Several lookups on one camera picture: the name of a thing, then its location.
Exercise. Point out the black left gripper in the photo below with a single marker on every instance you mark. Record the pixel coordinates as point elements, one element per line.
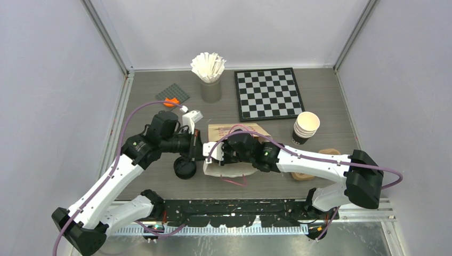
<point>195,144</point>

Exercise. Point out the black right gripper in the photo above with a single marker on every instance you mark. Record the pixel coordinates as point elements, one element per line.
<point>226,159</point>

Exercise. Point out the stack of black lids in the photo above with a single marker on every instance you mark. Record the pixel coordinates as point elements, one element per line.
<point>184,169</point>

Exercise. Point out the paper gift bag pink handles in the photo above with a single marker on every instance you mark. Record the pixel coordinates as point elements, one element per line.
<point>235,172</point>

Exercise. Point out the stack of paper cups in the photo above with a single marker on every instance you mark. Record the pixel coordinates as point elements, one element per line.
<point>305,127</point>

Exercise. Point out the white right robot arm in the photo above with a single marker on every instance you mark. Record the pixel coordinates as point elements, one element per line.
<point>356,178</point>

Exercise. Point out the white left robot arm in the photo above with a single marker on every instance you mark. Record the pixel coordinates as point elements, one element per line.
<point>87,223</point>

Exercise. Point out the orange plastic piece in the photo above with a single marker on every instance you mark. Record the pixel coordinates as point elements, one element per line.
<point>173,102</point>

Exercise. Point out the grey straw holder cup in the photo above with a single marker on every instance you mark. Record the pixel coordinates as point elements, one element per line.
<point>211,92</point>

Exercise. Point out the black white chessboard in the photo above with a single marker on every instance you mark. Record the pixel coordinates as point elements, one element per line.
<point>266,94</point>

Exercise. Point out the grey lego baseplate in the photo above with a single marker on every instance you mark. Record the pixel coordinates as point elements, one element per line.
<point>173,92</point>

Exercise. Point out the brown pulp cup carrier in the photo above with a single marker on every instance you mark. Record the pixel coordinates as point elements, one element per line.
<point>303,177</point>

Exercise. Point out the white wrapped straws bundle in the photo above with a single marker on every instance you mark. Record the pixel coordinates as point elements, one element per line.
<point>208,66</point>

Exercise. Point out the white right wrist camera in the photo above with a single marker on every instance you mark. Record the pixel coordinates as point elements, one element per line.
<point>213,152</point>

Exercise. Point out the aluminium frame rail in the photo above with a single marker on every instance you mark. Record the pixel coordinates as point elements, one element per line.
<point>315,229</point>

